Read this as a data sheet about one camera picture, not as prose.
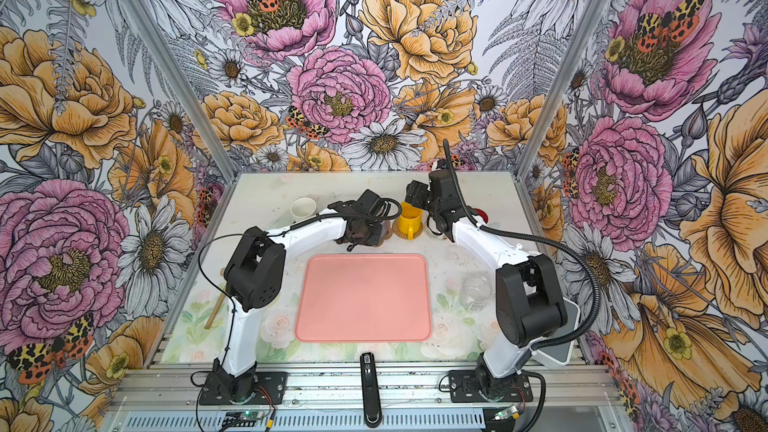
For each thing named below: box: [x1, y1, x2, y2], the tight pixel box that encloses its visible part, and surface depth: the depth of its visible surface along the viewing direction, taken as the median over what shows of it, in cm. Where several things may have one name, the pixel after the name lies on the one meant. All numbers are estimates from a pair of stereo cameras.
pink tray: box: [295, 254, 432, 342], surface depth 93 cm
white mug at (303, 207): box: [290, 197, 317, 218], surface depth 101 cm
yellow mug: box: [398, 201, 423, 241], surface depth 99 cm
